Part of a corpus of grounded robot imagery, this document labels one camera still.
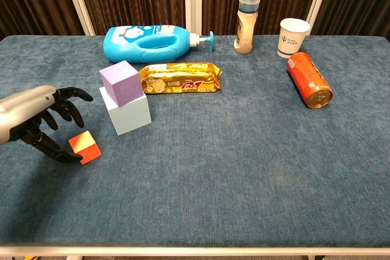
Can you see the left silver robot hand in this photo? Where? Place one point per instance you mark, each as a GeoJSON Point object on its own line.
{"type": "Point", "coordinates": [21, 111]}

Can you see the small orange and yellow cube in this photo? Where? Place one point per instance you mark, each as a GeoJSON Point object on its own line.
{"type": "Point", "coordinates": [88, 150]}

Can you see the purple cube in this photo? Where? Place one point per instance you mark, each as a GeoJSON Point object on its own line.
{"type": "Point", "coordinates": [122, 85]}

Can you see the large white cube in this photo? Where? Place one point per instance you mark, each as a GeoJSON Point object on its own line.
{"type": "Point", "coordinates": [134, 117]}

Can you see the blue detergent pump bottle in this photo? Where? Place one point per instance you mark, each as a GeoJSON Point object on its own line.
{"type": "Point", "coordinates": [128, 44]}

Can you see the gold cracker packet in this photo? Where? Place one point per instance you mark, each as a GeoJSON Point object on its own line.
{"type": "Point", "coordinates": [179, 78]}

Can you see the blue table cloth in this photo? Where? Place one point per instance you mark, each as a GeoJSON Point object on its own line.
{"type": "Point", "coordinates": [243, 150]}

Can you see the seasoning bottle with blue cap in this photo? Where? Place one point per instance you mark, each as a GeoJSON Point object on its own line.
{"type": "Point", "coordinates": [245, 34]}

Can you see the white paper cup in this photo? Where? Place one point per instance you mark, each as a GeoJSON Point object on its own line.
{"type": "Point", "coordinates": [291, 40]}

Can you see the orange drink can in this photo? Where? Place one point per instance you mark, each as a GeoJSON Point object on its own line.
{"type": "Point", "coordinates": [307, 77]}

